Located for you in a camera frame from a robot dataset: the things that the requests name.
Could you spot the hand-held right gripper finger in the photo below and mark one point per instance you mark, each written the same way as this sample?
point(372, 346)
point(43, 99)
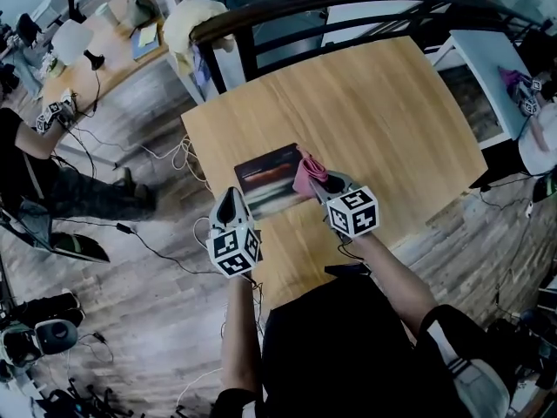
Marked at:
point(350, 182)
point(318, 192)

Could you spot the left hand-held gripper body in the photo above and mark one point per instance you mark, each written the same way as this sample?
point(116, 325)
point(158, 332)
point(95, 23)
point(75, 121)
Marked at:
point(232, 251)

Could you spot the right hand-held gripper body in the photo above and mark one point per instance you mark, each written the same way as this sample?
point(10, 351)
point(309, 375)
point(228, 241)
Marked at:
point(352, 211)

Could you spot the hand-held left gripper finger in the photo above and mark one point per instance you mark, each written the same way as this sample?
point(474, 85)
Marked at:
point(245, 213)
point(216, 216)

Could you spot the pink cloth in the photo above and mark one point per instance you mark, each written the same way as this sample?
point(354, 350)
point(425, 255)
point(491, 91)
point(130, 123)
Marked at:
point(302, 181)

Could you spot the dark printed mat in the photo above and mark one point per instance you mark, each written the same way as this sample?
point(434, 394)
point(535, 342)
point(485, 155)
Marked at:
point(270, 177)

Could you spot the person's left forearm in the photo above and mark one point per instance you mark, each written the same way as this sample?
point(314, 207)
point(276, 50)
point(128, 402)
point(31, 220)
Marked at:
point(241, 342)

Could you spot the person's right forearm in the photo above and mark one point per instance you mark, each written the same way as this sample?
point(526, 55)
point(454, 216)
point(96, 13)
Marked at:
point(391, 281)

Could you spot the black flat box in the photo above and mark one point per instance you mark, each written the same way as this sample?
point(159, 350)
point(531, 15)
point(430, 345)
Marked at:
point(348, 270)

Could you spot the black green device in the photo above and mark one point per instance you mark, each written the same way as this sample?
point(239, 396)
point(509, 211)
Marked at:
point(82, 248)

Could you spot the person's black clothing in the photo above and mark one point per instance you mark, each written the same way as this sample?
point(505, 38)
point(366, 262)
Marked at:
point(339, 355)

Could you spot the lilac garment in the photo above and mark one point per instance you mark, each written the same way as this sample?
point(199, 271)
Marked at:
point(201, 65)

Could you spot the blue notebook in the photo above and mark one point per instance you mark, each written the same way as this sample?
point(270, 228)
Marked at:
point(145, 48)

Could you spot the white side table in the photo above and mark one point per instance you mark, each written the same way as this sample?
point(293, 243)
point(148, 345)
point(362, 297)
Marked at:
point(483, 55)

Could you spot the long wooden desk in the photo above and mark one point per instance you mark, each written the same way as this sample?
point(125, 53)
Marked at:
point(113, 55)

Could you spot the grey black rounded device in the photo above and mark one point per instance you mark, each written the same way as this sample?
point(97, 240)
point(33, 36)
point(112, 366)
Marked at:
point(56, 337)

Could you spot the beige garment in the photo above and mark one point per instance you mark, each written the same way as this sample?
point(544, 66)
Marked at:
point(187, 15)

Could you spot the black office chair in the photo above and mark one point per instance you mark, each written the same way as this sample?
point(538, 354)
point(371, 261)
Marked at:
point(87, 403)

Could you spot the potted white flowers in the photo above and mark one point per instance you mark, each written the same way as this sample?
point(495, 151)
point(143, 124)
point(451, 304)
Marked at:
point(54, 67)

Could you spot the green bag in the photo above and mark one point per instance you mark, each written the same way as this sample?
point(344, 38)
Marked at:
point(143, 7)

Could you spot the white cup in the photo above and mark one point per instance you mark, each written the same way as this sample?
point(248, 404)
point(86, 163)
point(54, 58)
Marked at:
point(106, 15)

